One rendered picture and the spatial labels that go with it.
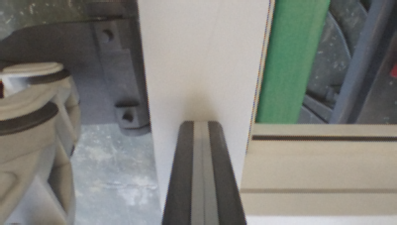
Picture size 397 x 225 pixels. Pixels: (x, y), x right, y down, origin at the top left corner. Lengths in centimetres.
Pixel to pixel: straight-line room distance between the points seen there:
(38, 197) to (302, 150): 37
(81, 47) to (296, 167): 91
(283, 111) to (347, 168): 6
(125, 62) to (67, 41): 24
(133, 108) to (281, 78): 82
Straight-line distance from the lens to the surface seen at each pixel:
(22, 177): 36
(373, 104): 62
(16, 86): 99
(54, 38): 102
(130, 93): 94
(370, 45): 59
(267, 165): 17
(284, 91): 17
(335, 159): 20
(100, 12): 88
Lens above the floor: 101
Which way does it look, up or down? 62 degrees down
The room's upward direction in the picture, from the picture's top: 180 degrees clockwise
